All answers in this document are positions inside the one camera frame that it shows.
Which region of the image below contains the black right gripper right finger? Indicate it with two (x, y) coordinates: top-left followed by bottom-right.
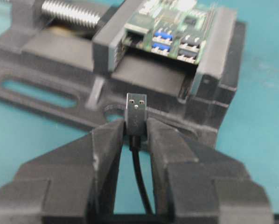
(146, 118), (274, 224)

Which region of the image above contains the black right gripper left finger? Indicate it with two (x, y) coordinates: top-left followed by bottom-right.
(0, 119), (124, 224)

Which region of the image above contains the black USB cable with plug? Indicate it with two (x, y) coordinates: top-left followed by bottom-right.
(124, 92), (157, 215)

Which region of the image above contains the green PCB board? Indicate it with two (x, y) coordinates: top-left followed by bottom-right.
(122, 0), (216, 65)

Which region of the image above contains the black bench vise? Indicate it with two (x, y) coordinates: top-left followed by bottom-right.
(0, 0), (246, 147)

